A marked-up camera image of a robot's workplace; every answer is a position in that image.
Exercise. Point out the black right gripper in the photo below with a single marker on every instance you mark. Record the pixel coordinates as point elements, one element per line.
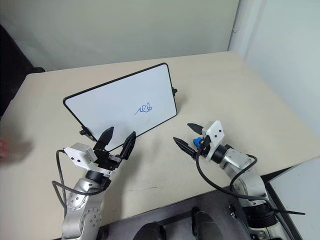
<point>203,146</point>

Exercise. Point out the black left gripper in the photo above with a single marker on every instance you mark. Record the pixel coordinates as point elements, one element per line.
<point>105,160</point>

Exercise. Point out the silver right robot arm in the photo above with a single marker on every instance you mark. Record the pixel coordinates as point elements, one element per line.
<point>250,185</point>

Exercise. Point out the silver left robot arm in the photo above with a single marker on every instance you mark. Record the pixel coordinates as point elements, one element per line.
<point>82,207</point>

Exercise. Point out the blurred person hand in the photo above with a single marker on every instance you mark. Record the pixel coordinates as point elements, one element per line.
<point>3,148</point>

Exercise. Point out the black whiteboard stand clip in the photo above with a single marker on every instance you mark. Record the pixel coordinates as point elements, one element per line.
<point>85,132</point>
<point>175,91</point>

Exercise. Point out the dark rounded shape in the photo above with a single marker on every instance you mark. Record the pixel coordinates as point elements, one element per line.
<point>205,225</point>
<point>150,231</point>

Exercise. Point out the white side table black edge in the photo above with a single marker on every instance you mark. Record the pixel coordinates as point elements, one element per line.
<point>300,192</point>

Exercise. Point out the black zip tie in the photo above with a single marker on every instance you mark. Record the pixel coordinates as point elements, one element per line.
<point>290,212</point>

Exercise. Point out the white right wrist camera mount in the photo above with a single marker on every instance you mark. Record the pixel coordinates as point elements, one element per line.
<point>215,135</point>

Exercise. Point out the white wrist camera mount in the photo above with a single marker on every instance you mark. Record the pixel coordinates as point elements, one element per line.
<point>78,155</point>
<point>215,135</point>

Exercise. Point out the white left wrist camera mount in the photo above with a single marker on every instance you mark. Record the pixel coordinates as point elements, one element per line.
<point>78,155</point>

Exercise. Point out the white board with black frame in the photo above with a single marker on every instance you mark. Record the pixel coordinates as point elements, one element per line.
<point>112,100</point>

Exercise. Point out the small black bracket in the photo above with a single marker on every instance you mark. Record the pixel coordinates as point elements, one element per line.
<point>232,211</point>

